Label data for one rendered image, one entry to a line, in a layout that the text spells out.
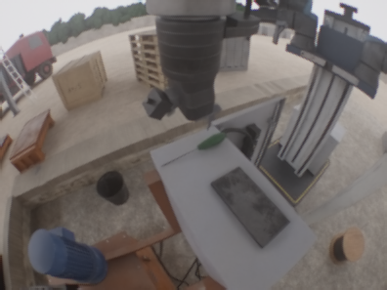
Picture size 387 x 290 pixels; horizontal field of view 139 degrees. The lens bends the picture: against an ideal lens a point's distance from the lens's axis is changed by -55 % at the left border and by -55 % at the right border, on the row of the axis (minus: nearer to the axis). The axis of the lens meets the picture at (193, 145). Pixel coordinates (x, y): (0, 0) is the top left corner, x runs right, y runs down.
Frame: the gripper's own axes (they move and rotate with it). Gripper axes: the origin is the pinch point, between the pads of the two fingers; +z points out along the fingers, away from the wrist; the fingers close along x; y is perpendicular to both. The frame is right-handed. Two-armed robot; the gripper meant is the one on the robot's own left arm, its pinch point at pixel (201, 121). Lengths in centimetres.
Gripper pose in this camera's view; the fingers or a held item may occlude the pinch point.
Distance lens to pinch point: 31.0
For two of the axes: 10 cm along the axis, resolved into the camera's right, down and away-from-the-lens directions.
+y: -8.7, 4.2, -2.6
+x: 4.9, 7.5, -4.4
